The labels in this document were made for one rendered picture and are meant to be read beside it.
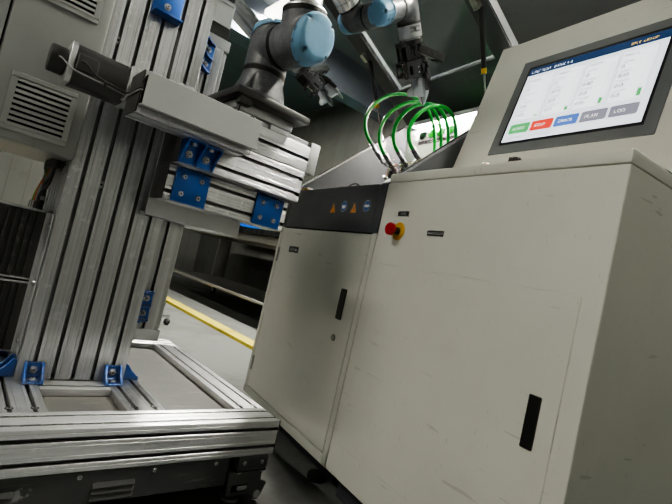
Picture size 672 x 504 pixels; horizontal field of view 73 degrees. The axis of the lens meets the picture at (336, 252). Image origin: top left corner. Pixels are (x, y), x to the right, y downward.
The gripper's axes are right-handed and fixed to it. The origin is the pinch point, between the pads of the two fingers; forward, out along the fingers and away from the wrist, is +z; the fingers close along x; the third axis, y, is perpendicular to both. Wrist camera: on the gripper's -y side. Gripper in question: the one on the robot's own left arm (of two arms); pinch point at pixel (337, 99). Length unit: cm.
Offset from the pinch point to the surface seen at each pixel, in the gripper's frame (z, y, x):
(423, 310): 37, 87, 71
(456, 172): 22, 56, 79
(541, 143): 37, 31, 86
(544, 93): 33, 12, 84
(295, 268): 28, 72, -1
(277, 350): 42, 101, -7
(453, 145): 30, 24, 55
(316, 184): 17.7, 31.2, -11.7
